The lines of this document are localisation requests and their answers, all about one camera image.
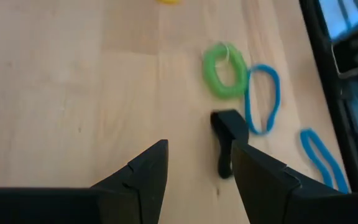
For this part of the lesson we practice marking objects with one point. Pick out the black camera with silver bracket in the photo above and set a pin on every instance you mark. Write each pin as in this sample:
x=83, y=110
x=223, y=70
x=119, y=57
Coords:
x=356, y=53

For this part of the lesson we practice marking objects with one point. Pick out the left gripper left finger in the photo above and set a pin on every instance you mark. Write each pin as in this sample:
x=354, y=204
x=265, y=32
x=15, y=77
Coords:
x=141, y=186

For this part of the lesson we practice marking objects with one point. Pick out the black rail with silver brackets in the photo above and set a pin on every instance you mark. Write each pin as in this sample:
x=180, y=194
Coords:
x=332, y=93

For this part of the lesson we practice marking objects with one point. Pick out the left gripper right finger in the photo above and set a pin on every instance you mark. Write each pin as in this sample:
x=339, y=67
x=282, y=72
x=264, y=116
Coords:
x=259, y=186

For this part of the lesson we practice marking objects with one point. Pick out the black clip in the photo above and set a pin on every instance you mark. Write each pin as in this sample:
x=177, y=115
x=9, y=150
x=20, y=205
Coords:
x=228, y=127

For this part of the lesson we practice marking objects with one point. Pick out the yellow rubber band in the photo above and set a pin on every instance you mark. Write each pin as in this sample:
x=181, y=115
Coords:
x=168, y=1

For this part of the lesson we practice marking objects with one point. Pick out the blue rubber band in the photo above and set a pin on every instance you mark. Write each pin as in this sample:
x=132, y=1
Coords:
x=278, y=90
x=307, y=133

